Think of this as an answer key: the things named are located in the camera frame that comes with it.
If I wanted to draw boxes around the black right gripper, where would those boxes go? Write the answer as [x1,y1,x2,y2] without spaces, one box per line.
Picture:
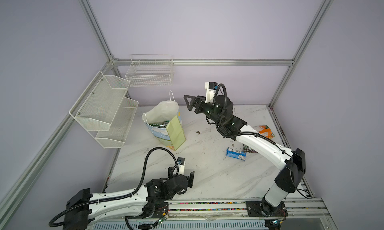
[182,94,222,127]

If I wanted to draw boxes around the white green paper bag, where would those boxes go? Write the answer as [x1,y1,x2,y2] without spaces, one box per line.
[142,91,186,151]

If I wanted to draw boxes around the small blue box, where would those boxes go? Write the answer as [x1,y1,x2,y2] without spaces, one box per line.
[226,148,247,161]

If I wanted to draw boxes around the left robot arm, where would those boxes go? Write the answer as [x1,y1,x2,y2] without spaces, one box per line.
[63,172,195,230]

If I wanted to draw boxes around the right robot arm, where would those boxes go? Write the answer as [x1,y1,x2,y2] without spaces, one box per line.
[184,95,306,217]

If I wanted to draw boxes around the purple chocolate bar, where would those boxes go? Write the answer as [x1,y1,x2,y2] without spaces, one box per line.
[243,145,257,153]

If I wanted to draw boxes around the orange snack box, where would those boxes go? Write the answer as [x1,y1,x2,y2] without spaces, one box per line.
[253,125,275,140]

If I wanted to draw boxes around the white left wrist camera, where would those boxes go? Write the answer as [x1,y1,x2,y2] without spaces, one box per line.
[177,157,186,175]

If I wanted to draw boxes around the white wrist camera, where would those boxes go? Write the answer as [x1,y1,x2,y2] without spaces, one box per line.
[205,82,218,103]
[177,157,186,175]

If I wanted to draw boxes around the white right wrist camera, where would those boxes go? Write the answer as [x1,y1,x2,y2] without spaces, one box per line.
[205,82,218,103]

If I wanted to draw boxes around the white wire wall basket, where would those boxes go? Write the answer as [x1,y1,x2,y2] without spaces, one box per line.
[126,55,174,87]

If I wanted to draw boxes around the white mesh wall shelf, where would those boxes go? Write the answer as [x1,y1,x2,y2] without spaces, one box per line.
[69,73,139,149]

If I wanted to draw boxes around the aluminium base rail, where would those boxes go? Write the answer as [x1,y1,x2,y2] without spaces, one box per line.
[79,197,338,230]

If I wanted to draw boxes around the black corrugated cable hose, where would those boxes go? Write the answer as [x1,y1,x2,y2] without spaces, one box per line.
[48,146,179,228]

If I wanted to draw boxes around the aluminium frame post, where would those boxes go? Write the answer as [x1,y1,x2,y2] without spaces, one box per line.
[78,0,114,62]

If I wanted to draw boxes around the right rear frame post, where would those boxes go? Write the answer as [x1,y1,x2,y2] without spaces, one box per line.
[269,0,334,108]

